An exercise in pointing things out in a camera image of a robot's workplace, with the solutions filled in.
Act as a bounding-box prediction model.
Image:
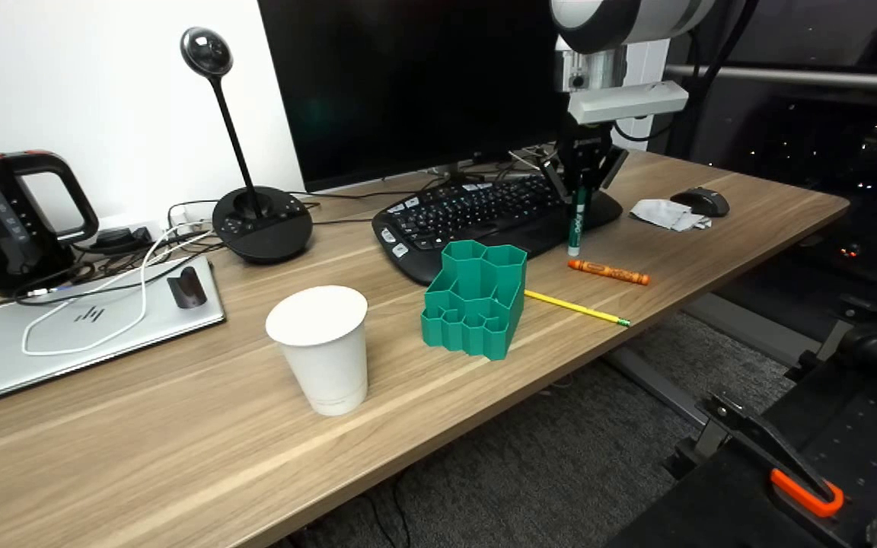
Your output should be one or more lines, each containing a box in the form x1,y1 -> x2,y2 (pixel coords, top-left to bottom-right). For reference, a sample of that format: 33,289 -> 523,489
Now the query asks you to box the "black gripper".
542,124 -> 628,204

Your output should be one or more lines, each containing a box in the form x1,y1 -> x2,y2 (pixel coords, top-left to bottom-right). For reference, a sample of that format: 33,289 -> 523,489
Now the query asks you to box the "green and white marker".
568,185 -> 587,260

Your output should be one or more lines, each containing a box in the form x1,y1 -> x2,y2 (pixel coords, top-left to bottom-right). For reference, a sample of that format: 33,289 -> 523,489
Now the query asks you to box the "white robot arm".
548,0 -> 715,204

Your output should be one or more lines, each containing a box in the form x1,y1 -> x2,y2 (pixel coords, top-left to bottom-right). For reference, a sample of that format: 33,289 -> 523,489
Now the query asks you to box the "black keyboard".
373,171 -> 624,288

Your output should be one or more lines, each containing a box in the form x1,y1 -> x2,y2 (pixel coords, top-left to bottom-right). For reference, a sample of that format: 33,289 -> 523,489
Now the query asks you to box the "orange crayon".
568,260 -> 651,288

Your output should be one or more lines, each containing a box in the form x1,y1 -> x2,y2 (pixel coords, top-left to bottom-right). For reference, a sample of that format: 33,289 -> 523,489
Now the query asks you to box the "black computer mouse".
672,190 -> 732,219

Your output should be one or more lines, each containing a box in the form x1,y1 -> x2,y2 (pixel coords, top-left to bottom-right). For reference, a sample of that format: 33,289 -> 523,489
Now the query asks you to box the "yellow pencil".
523,289 -> 634,328

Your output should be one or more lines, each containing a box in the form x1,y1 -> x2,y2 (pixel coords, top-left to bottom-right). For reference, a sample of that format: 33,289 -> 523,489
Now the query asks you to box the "green plastic organizer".
421,241 -> 526,359

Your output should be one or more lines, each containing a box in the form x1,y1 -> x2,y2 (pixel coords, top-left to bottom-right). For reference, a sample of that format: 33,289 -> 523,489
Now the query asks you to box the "black computer monitor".
258,0 -> 568,190

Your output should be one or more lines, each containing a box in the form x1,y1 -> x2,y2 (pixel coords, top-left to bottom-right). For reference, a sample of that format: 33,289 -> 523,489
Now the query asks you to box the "white paper cup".
266,288 -> 368,419

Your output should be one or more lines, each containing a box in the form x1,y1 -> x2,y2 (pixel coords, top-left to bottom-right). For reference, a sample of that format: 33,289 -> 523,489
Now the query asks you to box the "black webcam on stand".
180,28 -> 314,266

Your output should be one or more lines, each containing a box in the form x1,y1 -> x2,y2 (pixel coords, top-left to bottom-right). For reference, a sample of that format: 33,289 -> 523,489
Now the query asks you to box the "small black dongle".
167,268 -> 207,312

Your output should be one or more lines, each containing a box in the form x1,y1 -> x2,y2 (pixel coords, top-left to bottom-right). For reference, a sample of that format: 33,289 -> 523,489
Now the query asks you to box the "silver laptop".
0,257 -> 225,396

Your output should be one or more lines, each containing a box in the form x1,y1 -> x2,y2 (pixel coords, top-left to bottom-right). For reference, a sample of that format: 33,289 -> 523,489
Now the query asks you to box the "orange handled clamp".
705,392 -> 849,522

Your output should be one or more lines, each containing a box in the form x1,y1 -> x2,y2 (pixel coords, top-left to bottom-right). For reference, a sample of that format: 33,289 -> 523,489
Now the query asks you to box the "white cable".
20,197 -> 219,359

